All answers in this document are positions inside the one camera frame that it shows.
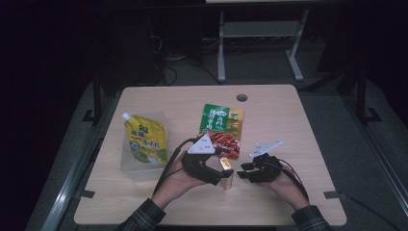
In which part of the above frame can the yellow and maroon seasoning box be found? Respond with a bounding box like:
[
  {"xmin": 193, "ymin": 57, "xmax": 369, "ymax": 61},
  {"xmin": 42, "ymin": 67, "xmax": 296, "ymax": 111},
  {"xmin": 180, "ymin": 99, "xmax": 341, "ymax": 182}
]
[{"xmin": 218, "ymin": 156, "xmax": 236, "ymax": 191}]

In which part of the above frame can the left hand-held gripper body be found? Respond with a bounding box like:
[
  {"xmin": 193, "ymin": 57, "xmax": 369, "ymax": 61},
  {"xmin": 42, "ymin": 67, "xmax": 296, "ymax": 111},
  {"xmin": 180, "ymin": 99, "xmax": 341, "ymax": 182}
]
[{"xmin": 181, "ymin": 133, "xmax": 223, "ymax": 187}]

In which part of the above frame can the yellow spout pouch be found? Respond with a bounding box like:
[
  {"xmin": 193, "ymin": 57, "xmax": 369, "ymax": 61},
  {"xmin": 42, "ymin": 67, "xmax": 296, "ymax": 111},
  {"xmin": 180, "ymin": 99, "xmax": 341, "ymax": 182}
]
[{"xmin": 120, "ymin": 112, "xmax": 169, "ymax": 165}]

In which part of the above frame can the person's left hand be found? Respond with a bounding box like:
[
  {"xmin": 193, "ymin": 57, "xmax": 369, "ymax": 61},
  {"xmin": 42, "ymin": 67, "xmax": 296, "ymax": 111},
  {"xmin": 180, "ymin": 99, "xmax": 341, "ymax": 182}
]
[{"xmin": 150, "ymin": 151, "xmax": 209, "ymax": 212}]

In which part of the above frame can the left hand-held gripper black cable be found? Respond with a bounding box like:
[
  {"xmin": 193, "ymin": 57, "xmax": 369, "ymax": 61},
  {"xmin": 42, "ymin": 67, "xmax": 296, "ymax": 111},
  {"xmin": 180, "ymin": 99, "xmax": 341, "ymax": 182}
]
[{"xmin": 153, "ymin": 137, "xmax": 200, "ymax": 195}]

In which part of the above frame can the person's right hand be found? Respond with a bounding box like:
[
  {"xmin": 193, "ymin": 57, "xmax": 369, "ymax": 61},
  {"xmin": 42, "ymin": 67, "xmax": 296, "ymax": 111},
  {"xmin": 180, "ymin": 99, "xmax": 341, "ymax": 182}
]
[{"xmin": 261, "ymin": 169, "xmax": 311, "ymax": 212}]

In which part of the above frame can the green and gold snack packet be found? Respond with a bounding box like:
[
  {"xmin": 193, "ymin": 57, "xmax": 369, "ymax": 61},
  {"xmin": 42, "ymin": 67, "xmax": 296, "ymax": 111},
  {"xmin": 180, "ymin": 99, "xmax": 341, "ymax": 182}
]
[{"xmin": 198, "ymin": 103, "xmax": 245, "ymax": 142}]

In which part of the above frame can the red spicy snack packet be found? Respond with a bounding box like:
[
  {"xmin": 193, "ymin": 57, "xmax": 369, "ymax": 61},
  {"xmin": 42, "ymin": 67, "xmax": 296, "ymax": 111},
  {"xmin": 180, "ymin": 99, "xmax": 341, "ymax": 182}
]
[{"xmin": 208, "ymin": 131, "xmax": 242, "ymax": 160}]

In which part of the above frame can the hand-held gripper black cable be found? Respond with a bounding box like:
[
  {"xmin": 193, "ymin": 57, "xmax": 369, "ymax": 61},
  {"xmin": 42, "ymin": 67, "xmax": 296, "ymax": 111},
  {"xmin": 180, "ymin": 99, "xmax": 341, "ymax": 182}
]
[
  {"xmin": 153, "ymin": 137, "xmax": 200, "ymax": 195},
  {"xmin": 276, "ymin": 158, "xmax": 310, "ymax": 202}
]

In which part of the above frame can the black floor cable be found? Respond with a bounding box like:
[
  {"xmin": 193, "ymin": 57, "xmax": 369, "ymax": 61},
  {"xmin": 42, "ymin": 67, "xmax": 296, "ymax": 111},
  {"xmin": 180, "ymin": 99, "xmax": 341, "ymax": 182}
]
[{"xmin": 162, "ymin": 56, "xmax": 222, "ymax": 87}]

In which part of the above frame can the clear plastic container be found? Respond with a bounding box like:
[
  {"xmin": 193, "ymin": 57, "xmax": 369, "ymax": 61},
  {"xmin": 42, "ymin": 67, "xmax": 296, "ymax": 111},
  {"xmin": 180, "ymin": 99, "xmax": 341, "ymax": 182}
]
[{"xmin": 119, "ymin": 111, "xmax": 170, "ymax": 182}]

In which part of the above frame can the white metal desk frame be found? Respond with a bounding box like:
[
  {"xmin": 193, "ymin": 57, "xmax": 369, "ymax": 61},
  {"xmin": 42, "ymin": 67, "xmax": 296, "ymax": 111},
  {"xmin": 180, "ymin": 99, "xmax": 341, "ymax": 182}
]
[{"xmin": 205, "ymin": 0, "xmax": 311, "ymax": 83}]

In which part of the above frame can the black metal stand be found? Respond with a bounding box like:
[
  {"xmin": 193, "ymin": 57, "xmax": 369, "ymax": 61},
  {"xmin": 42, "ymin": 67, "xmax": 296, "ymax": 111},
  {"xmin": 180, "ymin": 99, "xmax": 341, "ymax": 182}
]
[
  {"xmin": 354, "ymin": 65, "xmax": 383, "ymax": 126},
  {"xmin": 81, "ymin": 68, "xmax": 104, "ymax": 126}
]

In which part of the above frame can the right hand-held gripper black cable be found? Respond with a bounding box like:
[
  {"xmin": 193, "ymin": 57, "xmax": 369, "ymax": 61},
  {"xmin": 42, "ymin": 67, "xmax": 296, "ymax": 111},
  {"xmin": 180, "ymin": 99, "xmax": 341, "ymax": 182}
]
[{"xmin": 276, "ymin": 158, "xmax": 310, "ymax": 202}]

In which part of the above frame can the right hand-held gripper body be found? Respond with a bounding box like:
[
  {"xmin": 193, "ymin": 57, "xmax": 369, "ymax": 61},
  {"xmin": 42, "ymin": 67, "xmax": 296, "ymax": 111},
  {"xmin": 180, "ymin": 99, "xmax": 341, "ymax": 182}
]
[{"xmin": 248, "ymin": 140, "xmax": 284, "ymax": 184}]

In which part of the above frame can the black cable at table edge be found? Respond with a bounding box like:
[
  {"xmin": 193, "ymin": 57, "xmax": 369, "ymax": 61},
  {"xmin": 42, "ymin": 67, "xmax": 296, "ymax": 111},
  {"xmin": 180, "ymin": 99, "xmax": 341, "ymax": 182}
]
[{"xmin": 340, "ymin": 193, "xmax": 408, "ymax": 227}]

